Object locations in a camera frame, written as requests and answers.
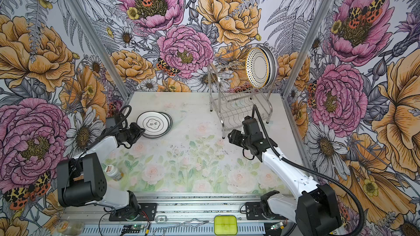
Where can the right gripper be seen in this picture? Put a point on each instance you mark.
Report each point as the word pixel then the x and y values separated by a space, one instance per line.
pixel 234 137

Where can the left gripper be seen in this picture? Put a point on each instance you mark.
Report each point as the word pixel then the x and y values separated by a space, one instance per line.
pixel 139 131

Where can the metal wire dish rack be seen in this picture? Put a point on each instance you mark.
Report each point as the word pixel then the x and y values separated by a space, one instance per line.
pixel 232 96

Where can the yellow patterned plate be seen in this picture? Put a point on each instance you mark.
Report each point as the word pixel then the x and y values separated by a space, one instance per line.
pixel 257 67

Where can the large dark rimmed plate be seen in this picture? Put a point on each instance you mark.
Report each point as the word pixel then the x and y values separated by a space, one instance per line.
pixel 273 66

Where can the white plate black emblem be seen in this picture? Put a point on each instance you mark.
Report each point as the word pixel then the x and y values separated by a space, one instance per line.
pixel 170 122

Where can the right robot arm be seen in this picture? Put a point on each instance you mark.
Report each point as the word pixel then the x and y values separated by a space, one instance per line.
pixel 311 206

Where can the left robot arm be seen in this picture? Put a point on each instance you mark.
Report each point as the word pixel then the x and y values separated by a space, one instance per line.
pixel 82 180

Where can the small white bottle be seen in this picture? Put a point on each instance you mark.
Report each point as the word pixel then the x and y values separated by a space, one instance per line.
pixel 114 173

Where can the green square button box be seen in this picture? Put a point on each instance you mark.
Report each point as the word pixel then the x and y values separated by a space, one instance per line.
pixel 225 225

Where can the small circuit board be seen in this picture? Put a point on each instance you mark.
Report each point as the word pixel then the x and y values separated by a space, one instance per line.
pixel 136 228

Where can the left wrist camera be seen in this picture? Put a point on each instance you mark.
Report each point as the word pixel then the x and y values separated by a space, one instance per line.
pixel 112 121

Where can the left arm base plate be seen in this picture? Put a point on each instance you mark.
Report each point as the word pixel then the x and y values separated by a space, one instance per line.
pixel 143 212

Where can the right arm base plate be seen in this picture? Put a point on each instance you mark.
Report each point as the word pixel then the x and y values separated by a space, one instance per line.
pixel 254 211

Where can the aluminium front rail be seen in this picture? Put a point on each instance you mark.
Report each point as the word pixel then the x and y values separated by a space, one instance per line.
pixel 173 209

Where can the metal wire hook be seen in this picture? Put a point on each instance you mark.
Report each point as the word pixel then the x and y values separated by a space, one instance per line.
pixel 193 224

